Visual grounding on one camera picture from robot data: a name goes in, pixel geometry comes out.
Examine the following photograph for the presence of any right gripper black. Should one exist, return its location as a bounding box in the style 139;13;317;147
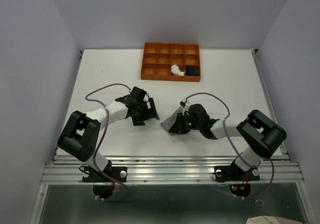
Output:
168;112;202;134

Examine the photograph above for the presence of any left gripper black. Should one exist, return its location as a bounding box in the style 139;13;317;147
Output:
131;97;159;126

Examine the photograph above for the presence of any navy blue underwear white trim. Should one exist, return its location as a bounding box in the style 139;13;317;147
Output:
185;65;200;77

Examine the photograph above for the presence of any white pink grey underwear pile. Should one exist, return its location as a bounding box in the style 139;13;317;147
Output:
171;64;185;76

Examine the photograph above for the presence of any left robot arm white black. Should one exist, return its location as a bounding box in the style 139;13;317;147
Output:
57;86;160;181

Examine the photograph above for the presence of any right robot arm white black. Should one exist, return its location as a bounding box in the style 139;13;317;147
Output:
161;103;287;179

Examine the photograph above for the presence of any orange compartment tray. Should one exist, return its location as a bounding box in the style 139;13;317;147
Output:
140;42;201;82

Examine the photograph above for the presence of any white pink bag corner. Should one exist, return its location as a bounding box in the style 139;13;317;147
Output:
246;215;301;224

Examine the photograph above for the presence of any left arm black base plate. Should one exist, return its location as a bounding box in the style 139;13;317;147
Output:
79;166;128;183

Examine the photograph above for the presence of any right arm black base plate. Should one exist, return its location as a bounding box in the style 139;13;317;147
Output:
212;165;260;183

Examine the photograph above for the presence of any aluminium rail frame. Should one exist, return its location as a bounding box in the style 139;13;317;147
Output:
39;49;307;224

